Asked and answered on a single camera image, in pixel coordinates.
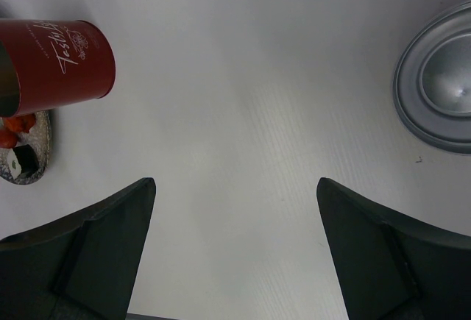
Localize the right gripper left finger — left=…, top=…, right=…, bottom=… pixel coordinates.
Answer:
left=1, top=178, right=156, bottom=319

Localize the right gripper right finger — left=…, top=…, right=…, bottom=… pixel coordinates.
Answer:
left=316, top=178, right=470, bottom=319

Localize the silver tin lid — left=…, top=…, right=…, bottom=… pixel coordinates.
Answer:
left=392, top=2, right=470, bottom=154

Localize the red cylindrical tin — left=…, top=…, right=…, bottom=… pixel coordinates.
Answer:
left=1, top=18, right=116, bottom=118

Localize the sushi roll piece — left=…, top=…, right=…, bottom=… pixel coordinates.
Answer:
left=7, top=144, right=39, bottom=179

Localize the speckled round plate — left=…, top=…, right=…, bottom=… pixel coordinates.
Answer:
left=1, top=111, right=52, bottom=185

